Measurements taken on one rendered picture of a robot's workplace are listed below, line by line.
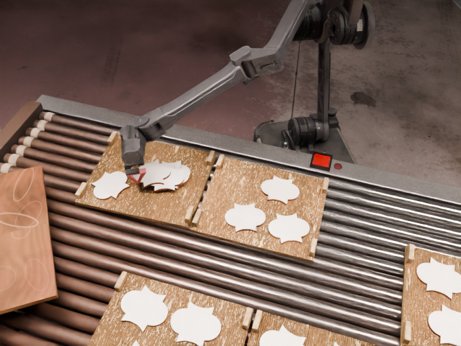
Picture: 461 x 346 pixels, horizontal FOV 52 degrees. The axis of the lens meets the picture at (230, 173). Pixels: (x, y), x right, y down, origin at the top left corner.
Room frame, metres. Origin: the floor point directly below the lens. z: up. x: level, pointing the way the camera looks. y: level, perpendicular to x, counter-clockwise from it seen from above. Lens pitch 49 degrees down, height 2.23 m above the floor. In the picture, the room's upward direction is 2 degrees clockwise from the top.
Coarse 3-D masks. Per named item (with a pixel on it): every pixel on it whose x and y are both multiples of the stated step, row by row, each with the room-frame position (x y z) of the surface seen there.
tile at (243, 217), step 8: (240, 208) 0.97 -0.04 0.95; (248, 208) 0.98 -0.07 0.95; (256, 208) 0.98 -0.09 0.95; (232, 216) 0.94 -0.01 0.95; (240, 216) 0.94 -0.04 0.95; (248, 216) 0.94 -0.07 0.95; (256, 216) 0.94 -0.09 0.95; (264, 216) 0.94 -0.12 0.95; (232, 224) 0.90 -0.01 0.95; (240, 224) 0.91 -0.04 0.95; (248, 224) 0.91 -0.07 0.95; (256, 224) 0.91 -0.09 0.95; (256, 232) 0.88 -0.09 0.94
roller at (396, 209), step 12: (36, 120) 1.40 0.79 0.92; (60, 132) 1.35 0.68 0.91; (72, 132) 1.34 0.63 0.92; (84, 132) 1.34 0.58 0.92; (336, 192) 1.08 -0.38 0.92; (348, 192) 1.09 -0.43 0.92; (360, 204) 1.04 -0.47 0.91; (372, 204) 1.04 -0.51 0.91; (384, 204) 1.04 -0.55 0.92; (396, 204) 1.04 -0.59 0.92; (408, 216) 1.00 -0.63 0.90; (420, 216) 0.99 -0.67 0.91; (432, 216) 0.99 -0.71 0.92; (444, 216) 0.99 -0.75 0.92; (456, 228) 0.96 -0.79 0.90
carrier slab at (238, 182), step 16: (224, 160) 1.20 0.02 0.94; (224, 176) 1.12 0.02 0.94; (240, 176) 1.12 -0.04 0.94; (256, 176) 1.13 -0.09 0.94; (272, 176) 1.13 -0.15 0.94; (288, 176) 1.13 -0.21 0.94; (304, 176) 1.14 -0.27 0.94; (208, 192) 1.05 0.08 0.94; (224, 192) 1.05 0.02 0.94; (240, 192) 1.05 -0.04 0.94; (256, 192) 1.05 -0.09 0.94; (304, 192) 1.06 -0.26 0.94; (320, 192) 1.07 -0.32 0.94; (208, 208) 0.98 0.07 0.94; (224, 208) 0.98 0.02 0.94; (272, 208) 0.99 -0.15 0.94; (288, 208) 0.99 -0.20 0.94; (304, 208) 0.99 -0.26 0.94; (320, 208) 0.99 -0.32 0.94; (208, 224) 0.91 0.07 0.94; (224, 224) 0.91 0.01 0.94; (224, 240) 0.86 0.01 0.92; (240, 240) 0.85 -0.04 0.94; (256, 240) 0.85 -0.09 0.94; (272, 240) 0.86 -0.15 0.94; (304, 240) 0.86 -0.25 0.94; (288, 256) 0.80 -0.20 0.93; (304, 256) 0.80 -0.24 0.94
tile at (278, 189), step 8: (264, 184) 1.08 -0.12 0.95; (272, 184) 1.09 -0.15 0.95; (280, 184) 1.09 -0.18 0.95; (288, 184) 1.09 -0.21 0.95; (264, 192) 1.05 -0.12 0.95; (272, 192) 1.05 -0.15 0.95; (280, 192) 1.05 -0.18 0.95; (288, 192) 1.05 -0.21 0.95; (296, 192) 1.05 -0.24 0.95; (280, 200) 1.02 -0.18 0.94; (288, 200) 1.02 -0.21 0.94
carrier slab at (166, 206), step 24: (120, 144) 1.27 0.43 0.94; (168, 144) 1.28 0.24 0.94; (96, 168) 1.14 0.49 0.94; (120, 168) 1.14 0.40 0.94; (192, 168) 1.16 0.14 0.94; (144, 192) 1.03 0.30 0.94; (168, 192) 1.04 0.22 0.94; (192, 192) 1.04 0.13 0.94; (144, 216) 0.93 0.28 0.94; (168, 216) 0.94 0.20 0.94; (192, 216) 0.94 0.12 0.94
